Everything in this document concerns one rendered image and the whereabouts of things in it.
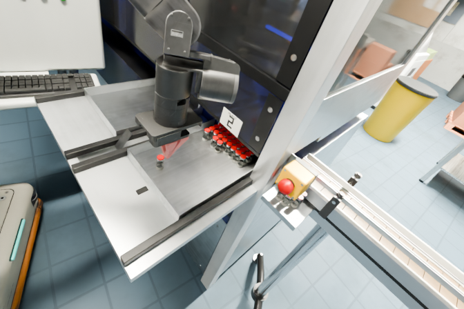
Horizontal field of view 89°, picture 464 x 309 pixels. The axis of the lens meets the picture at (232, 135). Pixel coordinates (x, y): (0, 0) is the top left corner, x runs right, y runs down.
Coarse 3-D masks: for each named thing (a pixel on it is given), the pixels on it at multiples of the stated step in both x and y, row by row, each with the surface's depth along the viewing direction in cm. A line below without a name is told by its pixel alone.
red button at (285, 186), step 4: (284, 180) 60; (288, 180) 60; (280, 184) 60; (284, 184) 59; (288, 184) 59; (292, 184) 60; (280, 188) 61; (284, 188) 60; (288, 188) 59; (292, 188) 60; (284, 192) 60; (288, 192) 60
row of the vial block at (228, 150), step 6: (210, 126) 83; (210, 132) 83; (216, 132) 81; (210, 138) 84; (222, 138) 80; (222, 144) 80; (228, 144) 78; (222, 150) 81; (228, 150) 79; (234, 150) 77; (228, 156) 79; (234, 156) 77; (240, 156) 75; (234, 162) 78; (240, 162) 76
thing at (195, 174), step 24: (144, 144) 71; (192, 144) 80; (144, 168) 68; (168, 168) 70; (192, 168) 72; (216, 168) 75; (240, 168) 78; (168, 192) 64; (192, 192) 66; (216, 192) 64
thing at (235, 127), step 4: (224, 108) 72; (224, 112) 73; (228, 112) 72; (224, 116) 73; (228, 116) 72; (232, 116) 71; (220, 120) 75; (224, 120) 74; (232, 120) 71; (236, 120) 70; (224, 124) 74; (236, 124) 70; (240, 124) 69; (228, 128) 74; (232, 128) 72; (236, 128) 71; (232, 132) 73; (236, 132) 72; (236, 136) 72
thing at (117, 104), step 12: (108, 84) 88; (120, 84) 91; (132, 84) 95; (144, 84) 99; (96, 96) 86; (108, 96) 88; (120, 96) 90; (132, 96) 92; (144, 96) 94; (96, 108) 79; (108, 108) 83; (120, 108) 85; (132, 108) 86; (144, 108) 88; (192, 108) 96; (108, 120) 74; (120, 120) 80; (132, 120) 82; (120, 132) 73
